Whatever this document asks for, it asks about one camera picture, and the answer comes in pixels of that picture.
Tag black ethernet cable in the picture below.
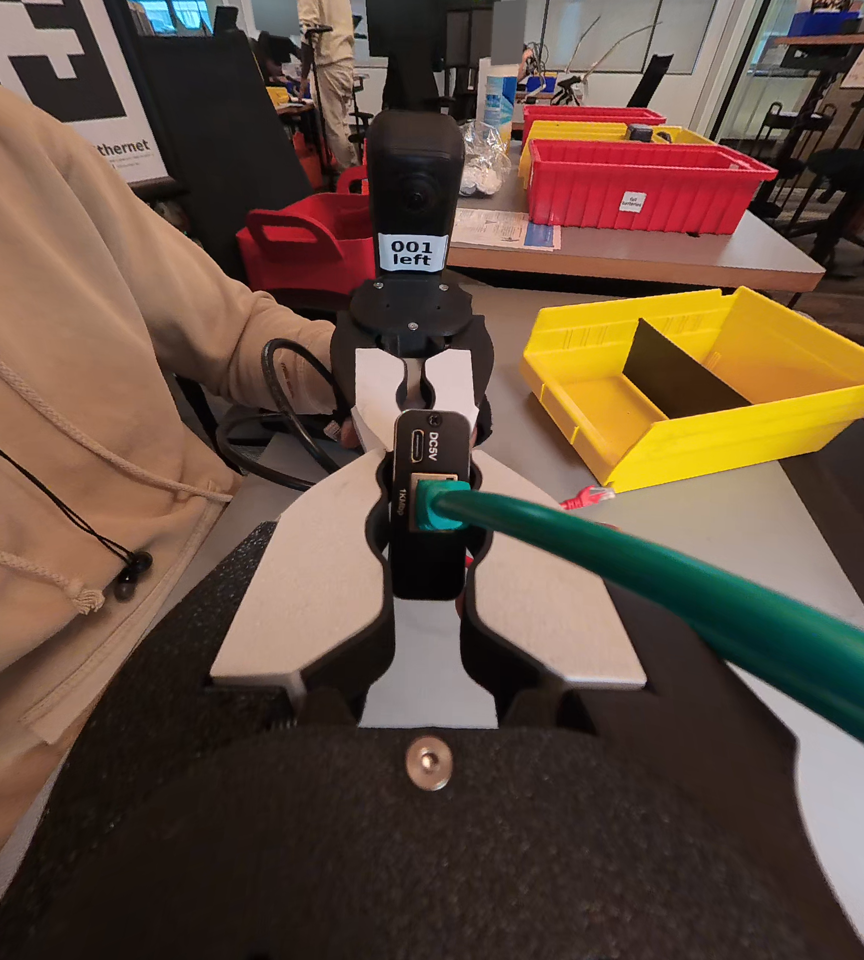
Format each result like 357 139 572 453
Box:
214 339 361 492

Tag black office chair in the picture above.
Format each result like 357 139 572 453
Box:
807 97 864 264

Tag large yellow ribbed bin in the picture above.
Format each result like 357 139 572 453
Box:
518 120 718 189

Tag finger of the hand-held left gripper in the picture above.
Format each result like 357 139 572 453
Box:
423 351 481 421
351 348 409 453

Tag clear plastic bag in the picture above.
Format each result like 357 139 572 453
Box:
460 120 514 198

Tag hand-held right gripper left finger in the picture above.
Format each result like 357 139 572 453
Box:
210 448 397 708

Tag red tote with handles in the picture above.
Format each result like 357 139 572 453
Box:
237 166 376 301

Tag green ethernet cable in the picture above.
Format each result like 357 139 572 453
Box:
409 480 864 777

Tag black and white sign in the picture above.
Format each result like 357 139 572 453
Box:
0 0 170 185

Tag black bin divider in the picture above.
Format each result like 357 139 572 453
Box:
621 318 754 421

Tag black ethernet adapter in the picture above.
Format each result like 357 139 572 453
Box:
389 408 474 601

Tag black earphones with cord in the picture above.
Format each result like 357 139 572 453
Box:
0 411 154 603

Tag printed paper sheet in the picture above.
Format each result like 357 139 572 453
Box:
450 208 562 252

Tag yellow plastic bin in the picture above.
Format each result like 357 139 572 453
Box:
520 286 864 495

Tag large red ribbed bin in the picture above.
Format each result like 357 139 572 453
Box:
525 138 779 236
522 105 667 144

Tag person in beige hoodie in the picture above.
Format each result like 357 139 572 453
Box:
0 58 253 864

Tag blue storage bin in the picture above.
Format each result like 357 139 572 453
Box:
788 11 864 39

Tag person's left forearm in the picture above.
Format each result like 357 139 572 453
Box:
150 266 343 417

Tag white wipes canister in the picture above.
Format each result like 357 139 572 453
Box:
477 58 520 144

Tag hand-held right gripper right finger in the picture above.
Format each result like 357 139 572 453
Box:
460 448 648 700

